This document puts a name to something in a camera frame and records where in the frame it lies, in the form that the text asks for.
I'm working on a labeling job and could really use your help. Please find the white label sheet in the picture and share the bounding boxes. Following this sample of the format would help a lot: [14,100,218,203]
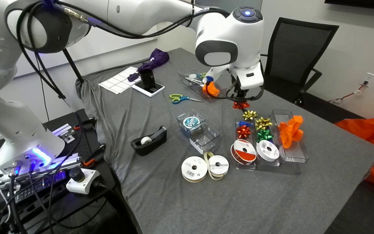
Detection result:
[98,66,137,95]

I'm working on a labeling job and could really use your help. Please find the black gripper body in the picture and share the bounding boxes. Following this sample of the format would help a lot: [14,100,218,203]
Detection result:
[227,78,265,103]

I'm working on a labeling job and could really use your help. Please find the red gift bow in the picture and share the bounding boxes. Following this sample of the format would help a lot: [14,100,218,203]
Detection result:
[236,125,252,139]
[232,101,249,111]

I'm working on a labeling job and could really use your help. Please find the black cylindrical cup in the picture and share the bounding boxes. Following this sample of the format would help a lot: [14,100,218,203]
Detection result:
[139,69,156,91]

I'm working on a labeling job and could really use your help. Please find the black office chair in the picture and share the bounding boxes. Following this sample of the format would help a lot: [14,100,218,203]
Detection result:
[265,17,339,105]

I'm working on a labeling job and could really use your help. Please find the orange ribbon piece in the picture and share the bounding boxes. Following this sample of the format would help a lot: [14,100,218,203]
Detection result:
[202,82,219,98]

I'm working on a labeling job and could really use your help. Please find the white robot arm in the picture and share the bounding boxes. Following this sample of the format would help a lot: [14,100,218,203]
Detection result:
[0,0,262,173]

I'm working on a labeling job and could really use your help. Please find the purple folded umbrella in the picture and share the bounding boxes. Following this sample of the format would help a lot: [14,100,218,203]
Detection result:
[137,48,169,72]

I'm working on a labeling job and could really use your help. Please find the empty clear square case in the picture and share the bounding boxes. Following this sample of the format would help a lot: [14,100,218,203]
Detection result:
[189,127,219,155]

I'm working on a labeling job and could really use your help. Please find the black and white box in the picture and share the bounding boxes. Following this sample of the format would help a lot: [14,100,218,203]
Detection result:
[132,82,165,98]

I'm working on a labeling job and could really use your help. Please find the purple umbrella sleeve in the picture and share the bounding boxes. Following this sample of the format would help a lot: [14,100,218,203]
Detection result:
[127,73,140,82]

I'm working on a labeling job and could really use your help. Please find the green blue scissors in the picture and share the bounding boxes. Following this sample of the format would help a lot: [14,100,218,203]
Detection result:
[169,94,201,104]

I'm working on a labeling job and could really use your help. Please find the clear organizer tray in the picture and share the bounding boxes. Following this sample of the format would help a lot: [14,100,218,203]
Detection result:
[230,109,308,174]

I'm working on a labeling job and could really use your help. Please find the red ribbon spool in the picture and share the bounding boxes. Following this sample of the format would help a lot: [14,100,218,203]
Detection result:
[230,139,257,165]

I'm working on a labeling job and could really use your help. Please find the orange tissue ribbon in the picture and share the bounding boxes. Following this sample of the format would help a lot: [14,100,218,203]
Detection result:
[278,114,304,150]

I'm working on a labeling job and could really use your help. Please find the white gold ribbon spool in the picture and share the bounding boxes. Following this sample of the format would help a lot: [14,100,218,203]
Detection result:
[180,156,208,183]

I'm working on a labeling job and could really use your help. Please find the green gift bow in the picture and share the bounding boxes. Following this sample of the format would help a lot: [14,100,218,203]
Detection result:
[257,129,272,142]

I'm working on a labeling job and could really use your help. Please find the gold gift bow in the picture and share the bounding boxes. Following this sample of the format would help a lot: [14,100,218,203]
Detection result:
[254,117,272,130]
[241,111,258,121]

